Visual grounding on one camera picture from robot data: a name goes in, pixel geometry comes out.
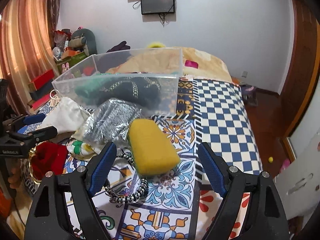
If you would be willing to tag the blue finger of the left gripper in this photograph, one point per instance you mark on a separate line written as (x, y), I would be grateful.
(33, 119)
(44, 134)

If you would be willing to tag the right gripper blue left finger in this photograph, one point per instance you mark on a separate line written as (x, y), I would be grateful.
(99, 167)

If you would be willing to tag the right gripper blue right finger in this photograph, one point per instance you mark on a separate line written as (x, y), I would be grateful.
(215, 168)

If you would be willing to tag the white cloth pouch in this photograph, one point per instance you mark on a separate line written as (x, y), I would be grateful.
(66, 117)

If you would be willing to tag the floral fabric scrunchie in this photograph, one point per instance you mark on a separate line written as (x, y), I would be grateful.
(81, 150)

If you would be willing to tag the red velvet pouch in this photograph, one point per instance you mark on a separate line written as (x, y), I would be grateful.
(48, 156)

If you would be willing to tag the silver glitter pouch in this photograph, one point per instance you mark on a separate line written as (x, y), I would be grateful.
(109, 122)

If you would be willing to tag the green knitted glove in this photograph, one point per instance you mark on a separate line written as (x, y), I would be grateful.
(92, 90)

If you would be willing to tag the yellow sponge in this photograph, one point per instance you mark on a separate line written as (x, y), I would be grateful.
(152, 151)

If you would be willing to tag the black hat with chain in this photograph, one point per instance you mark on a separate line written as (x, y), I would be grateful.
(144, 91)

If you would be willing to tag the red gift box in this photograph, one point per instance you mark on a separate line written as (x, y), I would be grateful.
(39, 81)

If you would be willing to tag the pink rabbit figurine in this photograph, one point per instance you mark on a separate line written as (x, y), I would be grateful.
(65, 67)

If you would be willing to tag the green storage box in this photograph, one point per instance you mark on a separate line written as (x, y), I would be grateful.
(72, 60)

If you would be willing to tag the orange curtain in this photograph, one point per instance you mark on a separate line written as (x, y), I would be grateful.
(25, 48)

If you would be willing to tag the grey plush toy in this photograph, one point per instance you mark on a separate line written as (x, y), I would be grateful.
(83, 39)

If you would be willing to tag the clear plastic storage box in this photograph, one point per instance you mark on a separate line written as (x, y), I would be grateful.
(94, 67)

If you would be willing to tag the brown wooden door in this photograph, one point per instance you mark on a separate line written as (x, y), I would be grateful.
(300, 81)

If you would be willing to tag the dark purple jacket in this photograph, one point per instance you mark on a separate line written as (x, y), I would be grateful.
(121, 46)

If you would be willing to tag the beige fleece blanket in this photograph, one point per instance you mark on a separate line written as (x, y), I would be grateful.
(184, 61)

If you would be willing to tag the small black wall monitor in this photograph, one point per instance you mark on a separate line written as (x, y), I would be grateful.
(157, 7)

